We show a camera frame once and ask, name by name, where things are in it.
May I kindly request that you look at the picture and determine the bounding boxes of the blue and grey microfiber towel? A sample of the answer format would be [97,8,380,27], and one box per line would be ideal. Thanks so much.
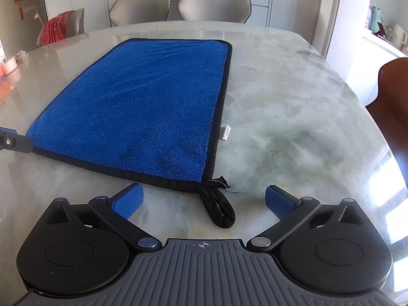
[27,38,236,229]

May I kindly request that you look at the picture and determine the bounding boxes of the chair with red cushion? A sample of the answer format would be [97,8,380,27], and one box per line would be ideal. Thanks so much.
[36,8,85,47]

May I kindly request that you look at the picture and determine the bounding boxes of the brown leather chair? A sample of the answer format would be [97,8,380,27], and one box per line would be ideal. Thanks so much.
[366,57,408,179]

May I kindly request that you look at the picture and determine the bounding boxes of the grey upholstered chair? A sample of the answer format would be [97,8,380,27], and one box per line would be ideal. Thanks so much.
[177,0,252,23]
[109,0,172,26]

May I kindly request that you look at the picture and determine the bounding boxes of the white electric kettle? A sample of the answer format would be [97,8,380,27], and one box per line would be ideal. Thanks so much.
[391,24,407,49]

